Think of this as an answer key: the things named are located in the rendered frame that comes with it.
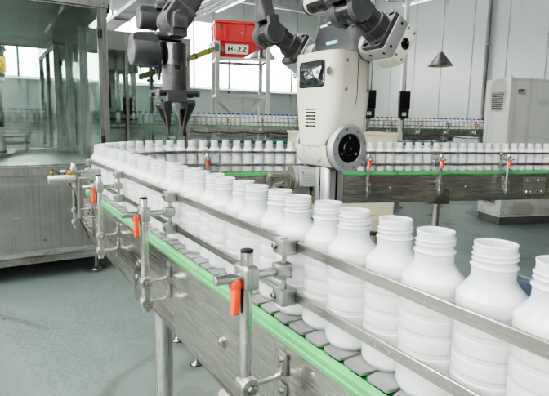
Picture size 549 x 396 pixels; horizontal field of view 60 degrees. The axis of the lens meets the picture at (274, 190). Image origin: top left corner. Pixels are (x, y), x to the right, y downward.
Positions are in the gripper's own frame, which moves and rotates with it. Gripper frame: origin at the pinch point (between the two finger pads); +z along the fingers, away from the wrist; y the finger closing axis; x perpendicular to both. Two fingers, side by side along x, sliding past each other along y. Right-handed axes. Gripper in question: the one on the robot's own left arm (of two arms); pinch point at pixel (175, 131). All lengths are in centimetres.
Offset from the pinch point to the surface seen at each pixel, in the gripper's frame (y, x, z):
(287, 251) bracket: -6, -58, 14
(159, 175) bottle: -2.5, 4.5, 10.8
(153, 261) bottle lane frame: -6.5, -1.9, 30.2
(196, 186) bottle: -2.6, -19.2, 10.6
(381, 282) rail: -5, -74, 13
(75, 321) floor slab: 4, 200, 124
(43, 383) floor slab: -21, 131, 124
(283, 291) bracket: -6, -58, 19
